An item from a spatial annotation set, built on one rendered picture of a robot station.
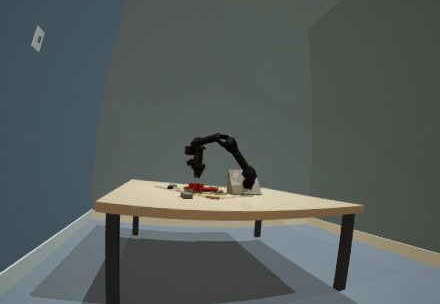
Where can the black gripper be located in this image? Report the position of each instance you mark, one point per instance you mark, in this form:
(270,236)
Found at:
(198,168)

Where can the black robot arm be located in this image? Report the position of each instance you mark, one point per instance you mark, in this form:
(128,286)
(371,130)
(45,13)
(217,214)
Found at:
(230,145)

